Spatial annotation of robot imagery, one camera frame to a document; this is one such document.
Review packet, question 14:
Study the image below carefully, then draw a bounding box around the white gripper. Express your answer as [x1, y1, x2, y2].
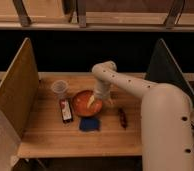
[87, 80, 111, 108]

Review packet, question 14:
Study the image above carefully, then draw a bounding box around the orange ceramic bowl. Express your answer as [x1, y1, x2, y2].
[72, 90, 103, 117]

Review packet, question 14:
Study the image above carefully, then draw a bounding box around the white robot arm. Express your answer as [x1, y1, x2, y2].
[92, 61, 194, 171]

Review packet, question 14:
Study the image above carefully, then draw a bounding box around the blue sponge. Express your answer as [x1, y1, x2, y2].
[79, 117, 100, 132]

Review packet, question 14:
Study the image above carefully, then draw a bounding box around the dark snack bar packet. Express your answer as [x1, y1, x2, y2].
[59, 99, 73, 123]

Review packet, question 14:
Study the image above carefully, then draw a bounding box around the clear plastic cup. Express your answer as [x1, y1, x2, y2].
[51, 80, 68, 99]

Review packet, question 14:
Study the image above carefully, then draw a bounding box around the left wooden side panel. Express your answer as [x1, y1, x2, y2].
[0, 38, 39, 144]

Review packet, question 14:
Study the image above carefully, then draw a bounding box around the right dark side panel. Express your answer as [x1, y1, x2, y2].
[145, 38, 194, 106]

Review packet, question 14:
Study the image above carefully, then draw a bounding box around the wooden shelf with brackets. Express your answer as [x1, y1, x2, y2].
[0, 0, 194, 32]

